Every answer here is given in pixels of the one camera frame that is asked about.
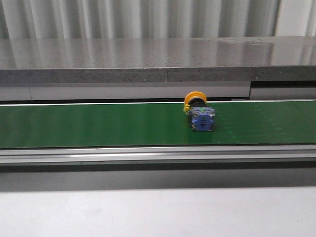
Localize aluminium conveyor frame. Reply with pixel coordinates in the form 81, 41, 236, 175
0, 145, 316, 163

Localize green conveyor belt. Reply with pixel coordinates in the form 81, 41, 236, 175
0, 101, 316, 149

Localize yellow push button switch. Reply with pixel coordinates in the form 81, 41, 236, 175
183, 91, 215, 132

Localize grey granite counter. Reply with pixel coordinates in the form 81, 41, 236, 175
0, 37, 316, 86

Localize white curtain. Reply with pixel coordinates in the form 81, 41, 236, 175
0, 0, 316, 39

